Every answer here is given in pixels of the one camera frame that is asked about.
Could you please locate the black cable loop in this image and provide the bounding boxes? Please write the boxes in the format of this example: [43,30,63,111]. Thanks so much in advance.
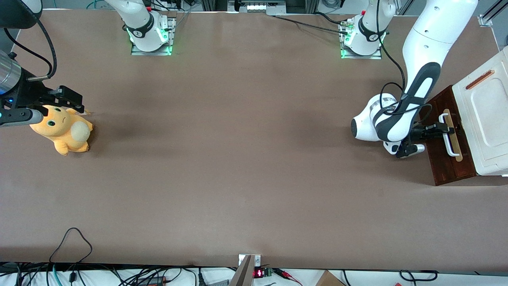
[398,270,439,283]

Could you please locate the light wooden handle backing strip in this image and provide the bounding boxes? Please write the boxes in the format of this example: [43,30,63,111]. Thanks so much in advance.
[443,108,464,162]

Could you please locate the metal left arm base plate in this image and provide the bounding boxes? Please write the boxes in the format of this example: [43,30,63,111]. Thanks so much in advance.
[339,20,383,60]

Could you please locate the white cabinet with brown front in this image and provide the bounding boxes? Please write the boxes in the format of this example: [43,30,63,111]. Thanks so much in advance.
[421,46,508,187]

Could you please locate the white drawer handle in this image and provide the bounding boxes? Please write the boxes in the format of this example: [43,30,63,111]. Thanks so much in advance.
[438,113,457,158]

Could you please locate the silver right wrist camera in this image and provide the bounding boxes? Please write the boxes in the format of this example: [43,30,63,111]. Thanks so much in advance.
[0,108,45,128]

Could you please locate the black power adapter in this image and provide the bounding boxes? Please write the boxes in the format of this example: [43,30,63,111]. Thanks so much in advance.
[137,276,167,286]

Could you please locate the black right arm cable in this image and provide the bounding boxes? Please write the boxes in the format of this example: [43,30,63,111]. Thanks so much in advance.
[35,18,58,82]
[3,27,53,68]

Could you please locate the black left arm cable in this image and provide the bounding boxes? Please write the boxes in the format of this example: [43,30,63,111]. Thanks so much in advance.
[375,0,433,120]

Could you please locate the black cable to arm base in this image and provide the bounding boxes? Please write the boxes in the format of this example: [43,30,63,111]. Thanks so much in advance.
[272,12,352,36]

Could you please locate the yellow plush toy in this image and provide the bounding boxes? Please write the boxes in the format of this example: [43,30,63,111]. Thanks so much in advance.
[29,104,94,156]

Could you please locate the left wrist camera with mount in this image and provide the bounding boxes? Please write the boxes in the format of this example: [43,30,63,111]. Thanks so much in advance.
[396,143,426,159]

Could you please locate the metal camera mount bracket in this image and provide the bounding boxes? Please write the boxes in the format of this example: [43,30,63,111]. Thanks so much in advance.
[238,254,262,268]

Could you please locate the white light fixture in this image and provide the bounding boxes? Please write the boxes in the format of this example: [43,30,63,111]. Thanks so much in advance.
[228,0,288,16]

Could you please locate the brown wooden drawer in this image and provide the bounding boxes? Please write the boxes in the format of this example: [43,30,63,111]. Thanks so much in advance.
[427,85,477,186]

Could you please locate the aluminium profile rail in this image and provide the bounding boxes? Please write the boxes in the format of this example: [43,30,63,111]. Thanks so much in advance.
[478,0,508,27]

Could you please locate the red wires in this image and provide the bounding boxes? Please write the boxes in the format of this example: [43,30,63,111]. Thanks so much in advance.
[274,269,303,285]

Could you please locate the brown cardboard box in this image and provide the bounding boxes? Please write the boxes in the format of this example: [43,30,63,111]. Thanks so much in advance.
[316,270,346,286]

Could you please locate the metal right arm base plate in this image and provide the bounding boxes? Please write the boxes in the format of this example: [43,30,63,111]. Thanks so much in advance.
[131,17,176,56]

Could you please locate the orange strip on cabinet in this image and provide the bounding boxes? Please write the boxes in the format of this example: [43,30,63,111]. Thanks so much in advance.
[465,70,496,91]

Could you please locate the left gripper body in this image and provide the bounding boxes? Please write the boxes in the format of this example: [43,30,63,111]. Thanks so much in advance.
[383,126,429,157]

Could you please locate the black looped cable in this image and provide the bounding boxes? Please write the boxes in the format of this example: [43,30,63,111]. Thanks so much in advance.
[49,227,93,283]

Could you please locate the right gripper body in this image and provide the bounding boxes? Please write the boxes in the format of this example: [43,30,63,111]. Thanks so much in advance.
[2,70,60,110]

